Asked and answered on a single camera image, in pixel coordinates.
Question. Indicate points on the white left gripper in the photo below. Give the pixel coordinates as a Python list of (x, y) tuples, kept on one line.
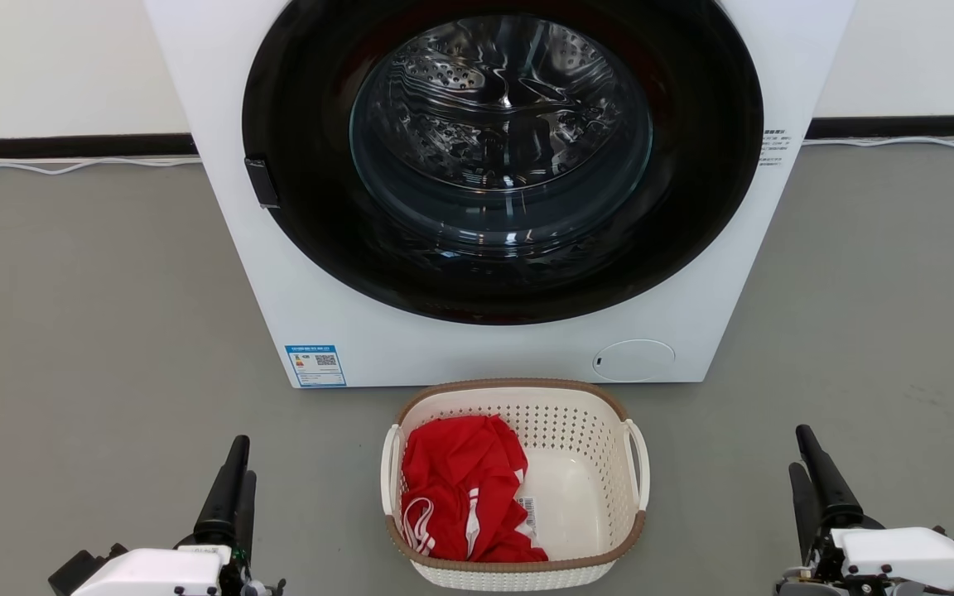
[(154, 573)]

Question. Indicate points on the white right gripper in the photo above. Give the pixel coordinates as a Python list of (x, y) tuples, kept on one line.
[(908, 559)]

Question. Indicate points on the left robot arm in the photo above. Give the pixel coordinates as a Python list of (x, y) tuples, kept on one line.
[(75, 573)]

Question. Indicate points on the white perforated laundry basket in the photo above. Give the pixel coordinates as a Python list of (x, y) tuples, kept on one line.
[(580, 497)]

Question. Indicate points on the blue energy label sticker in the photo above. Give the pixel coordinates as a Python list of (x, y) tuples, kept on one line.
[(315, 366)]

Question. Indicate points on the red garment with white stripes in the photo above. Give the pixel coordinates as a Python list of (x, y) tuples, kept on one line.
[(452, 472)]

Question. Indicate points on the round white filter cover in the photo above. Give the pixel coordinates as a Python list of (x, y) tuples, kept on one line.
[(634, 360)]

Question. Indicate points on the white front-load washing machine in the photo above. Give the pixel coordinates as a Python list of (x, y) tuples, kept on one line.
[(444, 352)]

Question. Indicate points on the small printed text sticker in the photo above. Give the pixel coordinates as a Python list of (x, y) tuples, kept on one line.
[(774, 149)]

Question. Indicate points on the round black washer door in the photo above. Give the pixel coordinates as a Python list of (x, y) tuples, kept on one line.
[(295, 124)]

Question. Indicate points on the steel washer drum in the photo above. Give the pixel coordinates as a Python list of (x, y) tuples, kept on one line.
[(493, 108)]

